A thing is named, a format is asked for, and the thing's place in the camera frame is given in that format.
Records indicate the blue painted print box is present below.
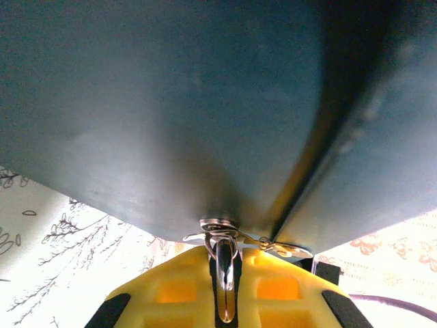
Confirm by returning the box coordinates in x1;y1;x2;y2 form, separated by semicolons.
0;0;437;256

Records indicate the silver box hasp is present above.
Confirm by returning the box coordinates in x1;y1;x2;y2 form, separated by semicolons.
182;217;240;244

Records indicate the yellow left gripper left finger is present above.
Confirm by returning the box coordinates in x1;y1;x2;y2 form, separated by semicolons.
85;245;215;328

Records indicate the floral tablecloth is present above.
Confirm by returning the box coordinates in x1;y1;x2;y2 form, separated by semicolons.
0;165;202;328

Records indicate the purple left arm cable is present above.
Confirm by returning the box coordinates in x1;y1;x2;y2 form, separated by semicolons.
348;292;437;324

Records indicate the silver key with ring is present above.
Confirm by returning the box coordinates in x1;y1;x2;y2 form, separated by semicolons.
238;234;313;259

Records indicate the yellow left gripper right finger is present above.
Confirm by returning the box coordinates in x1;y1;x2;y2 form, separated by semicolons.
236;246;375;328

